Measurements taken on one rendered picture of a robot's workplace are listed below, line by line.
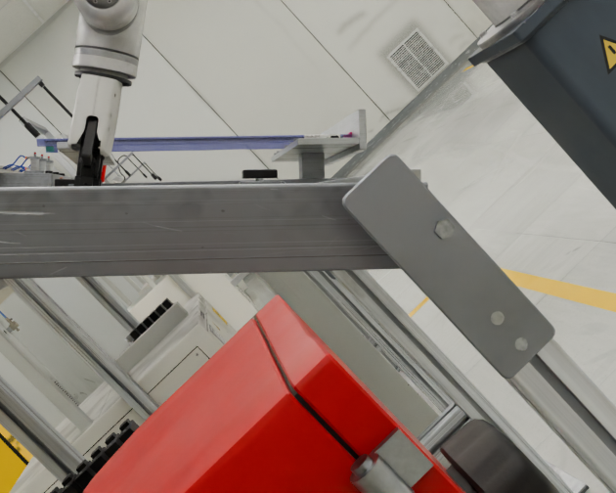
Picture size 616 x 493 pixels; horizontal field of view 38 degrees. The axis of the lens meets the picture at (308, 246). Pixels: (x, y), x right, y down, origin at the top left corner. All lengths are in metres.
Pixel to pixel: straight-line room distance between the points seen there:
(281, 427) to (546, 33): 1.10
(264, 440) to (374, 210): 0.40
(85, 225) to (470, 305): 0.27
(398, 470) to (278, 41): 8.70
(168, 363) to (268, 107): 6.80
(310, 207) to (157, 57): 8.22
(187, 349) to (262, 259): 1.48
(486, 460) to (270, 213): 0.39
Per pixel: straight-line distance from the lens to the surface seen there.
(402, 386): 1.63
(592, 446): 0.67
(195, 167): 8.72
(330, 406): 0.21
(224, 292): 5.66
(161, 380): 2.13
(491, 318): 0.62
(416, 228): 0.60
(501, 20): 1.33
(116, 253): 0.63
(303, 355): 0.22
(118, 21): 1.16
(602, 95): 1.29
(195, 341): 2.10
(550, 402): 0.65
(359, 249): 0.64
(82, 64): 1.22
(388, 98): 8.97
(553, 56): 1.27
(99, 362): 2.09
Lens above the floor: 0.82
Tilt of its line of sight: 7 degrees down
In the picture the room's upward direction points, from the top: 43 degrees counter-clockwise
